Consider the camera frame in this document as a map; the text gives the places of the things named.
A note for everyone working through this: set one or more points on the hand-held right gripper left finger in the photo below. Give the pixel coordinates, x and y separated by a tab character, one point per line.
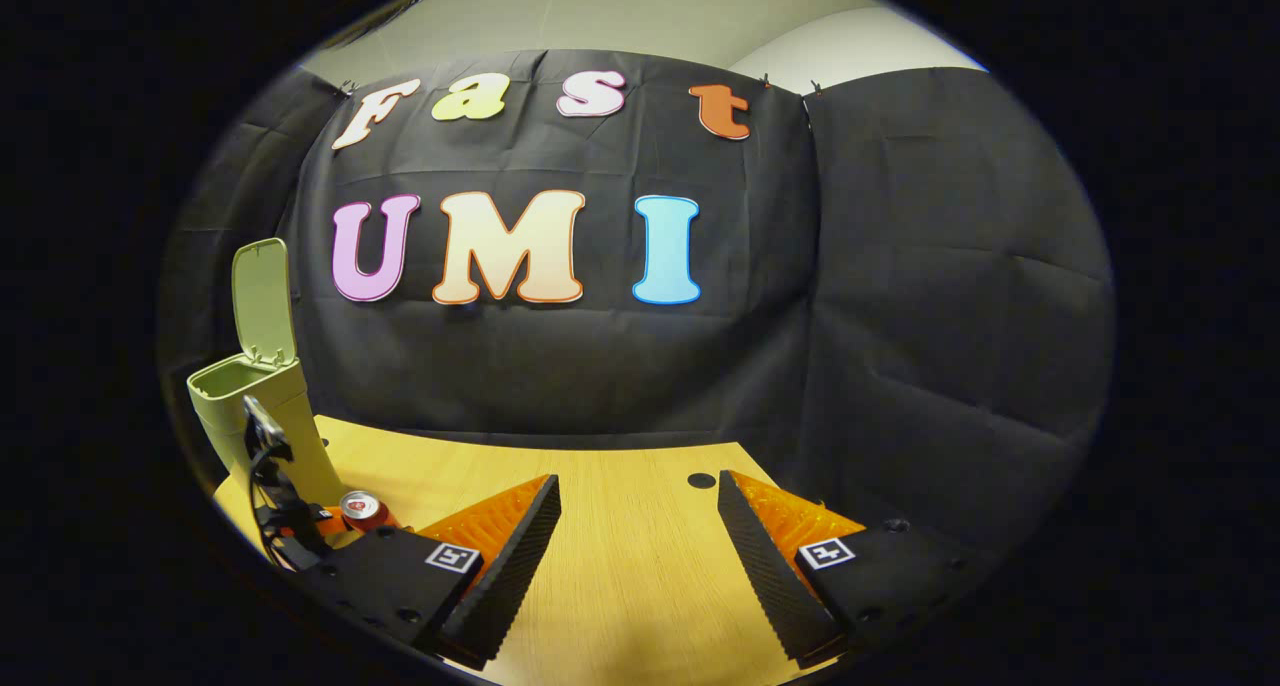
515	566

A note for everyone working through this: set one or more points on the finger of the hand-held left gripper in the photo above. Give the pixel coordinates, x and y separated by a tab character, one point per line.
320	528
388	521

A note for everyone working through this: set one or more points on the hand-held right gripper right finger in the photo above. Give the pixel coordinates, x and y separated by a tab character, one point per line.
765	571

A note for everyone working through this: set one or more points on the red pop can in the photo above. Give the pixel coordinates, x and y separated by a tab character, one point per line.
362	511

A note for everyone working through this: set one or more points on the green desktop garbage bin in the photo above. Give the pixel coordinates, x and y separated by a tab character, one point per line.
265	406

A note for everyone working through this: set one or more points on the wooden desktop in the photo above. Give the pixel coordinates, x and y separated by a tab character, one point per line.
630	526

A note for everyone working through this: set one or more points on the black backdrop cloth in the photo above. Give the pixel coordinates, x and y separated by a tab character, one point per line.
800	366

